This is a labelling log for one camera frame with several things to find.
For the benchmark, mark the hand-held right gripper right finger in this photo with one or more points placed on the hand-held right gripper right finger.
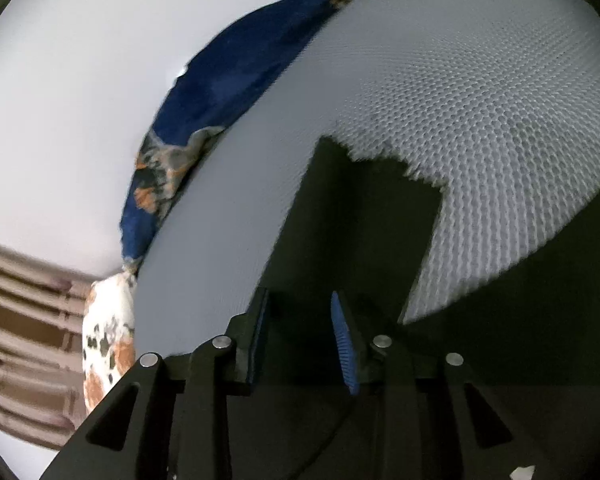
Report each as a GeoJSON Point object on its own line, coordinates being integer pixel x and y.
{"type": "Point", "coordinates": [344, 345]}

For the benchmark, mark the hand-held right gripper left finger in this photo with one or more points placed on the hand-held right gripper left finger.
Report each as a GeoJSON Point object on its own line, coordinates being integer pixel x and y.
{"type": "Point", "coordinates": [258, 345]}

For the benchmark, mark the white floral cloth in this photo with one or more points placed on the white floral cloth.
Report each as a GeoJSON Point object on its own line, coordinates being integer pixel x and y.
{"type": "Point", "coordinates": [111, 325]}

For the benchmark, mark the brown striped curtain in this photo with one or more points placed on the brown striped curtain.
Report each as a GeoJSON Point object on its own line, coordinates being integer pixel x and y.
{"type": "Point", "coordinates": [25, 310]}

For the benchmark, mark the blue floral blanket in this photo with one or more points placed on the blue floral blanket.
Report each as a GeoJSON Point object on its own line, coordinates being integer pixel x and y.
{"type": "Point", "coordinates": [220, 85]}

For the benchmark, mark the grey honeycomb mesh mat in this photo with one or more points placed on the grey honeycomb mesh mat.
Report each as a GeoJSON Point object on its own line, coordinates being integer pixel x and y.
{"type": "Point", "coordinates": [430, 85]}

